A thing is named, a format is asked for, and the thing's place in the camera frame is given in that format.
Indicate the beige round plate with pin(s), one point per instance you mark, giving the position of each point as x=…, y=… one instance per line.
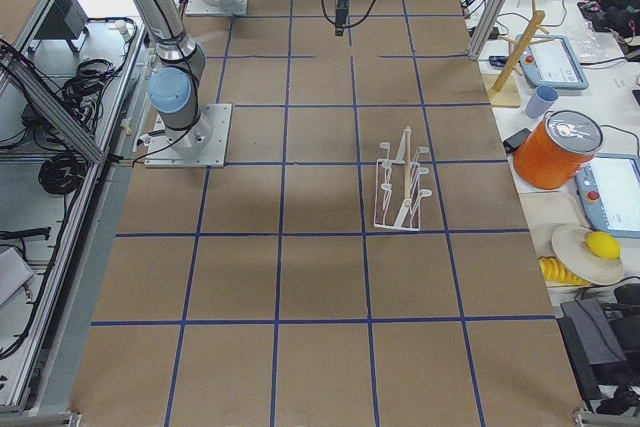
x=570, y=247

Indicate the wooden mug tree stand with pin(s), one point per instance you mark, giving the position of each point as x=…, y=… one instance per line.
x=502, y=88

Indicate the small blue mug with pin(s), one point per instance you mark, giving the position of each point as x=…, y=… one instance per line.
x=541, y=100

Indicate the white wire cup rack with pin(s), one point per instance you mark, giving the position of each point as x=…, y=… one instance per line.
x=399, y=193

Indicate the orange bucket with lid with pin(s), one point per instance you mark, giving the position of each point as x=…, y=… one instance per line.
x=560, y=145

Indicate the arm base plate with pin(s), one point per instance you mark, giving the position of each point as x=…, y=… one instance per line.
x=205, y=145
x=217, y=8

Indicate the blue teach pendant tablet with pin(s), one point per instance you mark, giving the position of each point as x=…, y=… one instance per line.
x=550, y=61

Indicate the yellow lemon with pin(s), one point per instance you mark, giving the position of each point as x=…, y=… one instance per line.
x=603, y=245

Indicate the orange yellow toy stack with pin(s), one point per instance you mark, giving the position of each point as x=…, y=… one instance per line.
x=555, y=271

